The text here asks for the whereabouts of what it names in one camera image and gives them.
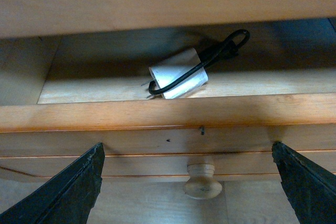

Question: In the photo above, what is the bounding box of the black charger cable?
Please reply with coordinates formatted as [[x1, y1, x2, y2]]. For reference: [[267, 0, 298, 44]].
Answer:
[[148, 29, 250, 96]]

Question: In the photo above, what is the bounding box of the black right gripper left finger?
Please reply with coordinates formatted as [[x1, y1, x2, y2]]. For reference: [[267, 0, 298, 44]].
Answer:
[[1, 143, 105, 223]]

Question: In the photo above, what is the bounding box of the wooden drawer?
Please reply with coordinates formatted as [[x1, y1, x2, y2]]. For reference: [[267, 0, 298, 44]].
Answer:
[[1, 18, 335, 182]]

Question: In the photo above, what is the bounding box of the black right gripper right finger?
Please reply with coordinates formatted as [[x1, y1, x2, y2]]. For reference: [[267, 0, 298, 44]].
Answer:
[[272, 142, 335, 223]]

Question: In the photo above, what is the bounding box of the round wooden knob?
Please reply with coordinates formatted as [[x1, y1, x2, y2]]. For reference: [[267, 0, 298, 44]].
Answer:
[[183, 157, 223, 200]]

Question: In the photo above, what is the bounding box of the white charger adapter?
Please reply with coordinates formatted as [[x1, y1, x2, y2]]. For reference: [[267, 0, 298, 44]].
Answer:
[[149, 48, 208, 99]]

